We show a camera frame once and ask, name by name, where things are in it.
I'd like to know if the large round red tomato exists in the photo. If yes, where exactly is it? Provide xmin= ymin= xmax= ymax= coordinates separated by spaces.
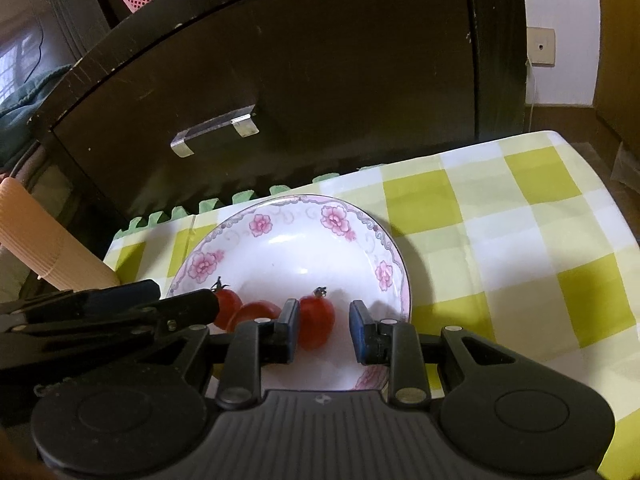
xmin=226 ymin=300 xmax=281 ymax=333

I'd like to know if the red cherry tomato with stem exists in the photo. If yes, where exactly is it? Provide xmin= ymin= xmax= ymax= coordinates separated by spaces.
xmin=210 ymin=278 xmax=243 ymax=330

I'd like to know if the red cherry tomato front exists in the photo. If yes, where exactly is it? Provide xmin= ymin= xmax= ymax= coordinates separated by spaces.
xmin=298 ymin=287 xmax=335 ymax=351

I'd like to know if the pink ribbed cylindrical container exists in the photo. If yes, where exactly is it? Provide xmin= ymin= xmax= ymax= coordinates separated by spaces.
xmin=1 ymin=178 xmax=120 ymax=292

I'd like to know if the white floral ceramic plate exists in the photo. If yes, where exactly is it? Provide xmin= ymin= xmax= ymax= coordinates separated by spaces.
xmin=168 ymin=194 xmax=411 ymax=390

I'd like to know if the green white checkered tablecloth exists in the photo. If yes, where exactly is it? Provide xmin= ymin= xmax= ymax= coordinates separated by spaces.
xmin=102 ymin=130 xmax=640 ymax=480

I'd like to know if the dark wooden drawer cabinet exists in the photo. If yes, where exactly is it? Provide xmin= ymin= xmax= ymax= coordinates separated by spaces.
xmin=32 ymin=0 xmax=526 ymax=218

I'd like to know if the brown cardboard box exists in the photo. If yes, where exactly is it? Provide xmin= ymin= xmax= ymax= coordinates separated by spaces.
xmin=594 ymin=0 xmax=639 ymax=154

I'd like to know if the silver drawer handle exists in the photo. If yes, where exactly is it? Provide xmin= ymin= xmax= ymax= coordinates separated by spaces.
xmin=170 ymin=105 xmax=259 ymax=158

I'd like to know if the wall power outlet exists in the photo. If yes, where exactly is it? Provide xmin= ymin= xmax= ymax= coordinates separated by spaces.
xmin=526 ymin=27 xmax=556 ymax=67

